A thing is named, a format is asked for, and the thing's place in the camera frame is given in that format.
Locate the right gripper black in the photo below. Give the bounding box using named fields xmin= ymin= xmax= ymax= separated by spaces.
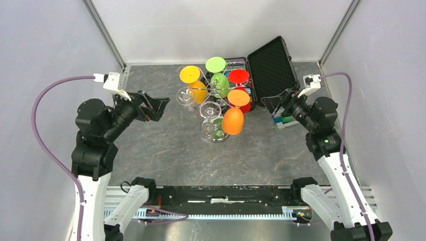
xmin=261 ymin=88 xmax=317 ymax=132

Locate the orange plastic wine glass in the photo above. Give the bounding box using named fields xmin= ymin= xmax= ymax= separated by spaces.
xmin=222 ymin=89 xmax=250 ymax=135

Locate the red plastic wine glass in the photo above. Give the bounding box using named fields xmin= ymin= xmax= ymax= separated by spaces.
xmin=228 ymin=69 xmax=251 ymax=113

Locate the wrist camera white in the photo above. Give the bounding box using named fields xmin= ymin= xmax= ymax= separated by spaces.
xmin=298 ymin=74 xmax=321 ymax=98
xmin=93 ymin=72 xmax=132 ymax=101

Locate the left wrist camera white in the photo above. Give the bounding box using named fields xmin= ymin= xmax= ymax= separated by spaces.
xmin=93 ymin=72 xmax=132 ymax=101

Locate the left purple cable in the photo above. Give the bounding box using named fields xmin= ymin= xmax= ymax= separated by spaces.
xmin=31 ymin=75 xmax=97 ymax=241

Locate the green plastic wine glass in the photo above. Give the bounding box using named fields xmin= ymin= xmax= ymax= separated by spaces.
xmin=205 ymin=56 xmax=230 ymax=98

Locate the purple cable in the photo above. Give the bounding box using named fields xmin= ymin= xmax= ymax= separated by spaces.
xmin=31 ymin=75 xmax=97 ymax=241
xmin=318 ymin=72 xmax=377 ymax=241

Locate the clear wine glass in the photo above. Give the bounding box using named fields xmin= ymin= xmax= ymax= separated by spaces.
xmin=199 ymin=101 xmax=222 ymax=141
xmin=176 ymin=87 xmax=196 ymax=112

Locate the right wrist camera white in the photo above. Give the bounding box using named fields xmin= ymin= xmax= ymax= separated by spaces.
xmin=298 ymin=74 xmax=321 ymax=98

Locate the clear wine glass front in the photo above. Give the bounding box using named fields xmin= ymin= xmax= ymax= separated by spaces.
xmin=199 ymin=101 xmax=222 ymax=141

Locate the toy block stack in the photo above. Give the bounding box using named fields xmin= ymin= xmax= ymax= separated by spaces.
xmin=272 ymin=113 xmax=299 ymax=130

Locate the chrome wine glass rack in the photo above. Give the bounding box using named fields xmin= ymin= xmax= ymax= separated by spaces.
xmin=193 ymin=68 xmax=251 ymax=144

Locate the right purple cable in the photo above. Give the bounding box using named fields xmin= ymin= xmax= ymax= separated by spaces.
xmin=318 ymin=72 xmax=377 ymax=241

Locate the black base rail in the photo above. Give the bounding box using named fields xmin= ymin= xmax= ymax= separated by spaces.
xmin=103 ymin=184 xmax=377 ymax=223

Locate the yellow plastic wine glass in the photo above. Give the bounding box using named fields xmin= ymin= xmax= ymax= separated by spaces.
xmin=179 ymin=65 xmax=208 ymax=104

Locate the black open tool case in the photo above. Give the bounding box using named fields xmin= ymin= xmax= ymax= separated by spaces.
xmin=223 ymin=36 xmax=300 ymax=111

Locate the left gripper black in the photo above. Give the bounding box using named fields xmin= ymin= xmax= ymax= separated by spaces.
xmin=103 ymin=87 xmax=170 ymax=139

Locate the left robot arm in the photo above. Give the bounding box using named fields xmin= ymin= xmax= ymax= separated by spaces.
xmin=71 ymin=90 xmax=170 ymax=240

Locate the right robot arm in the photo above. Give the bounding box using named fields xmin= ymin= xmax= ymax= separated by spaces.
xmin=261 ymin=89 xmax=393 ymax=240

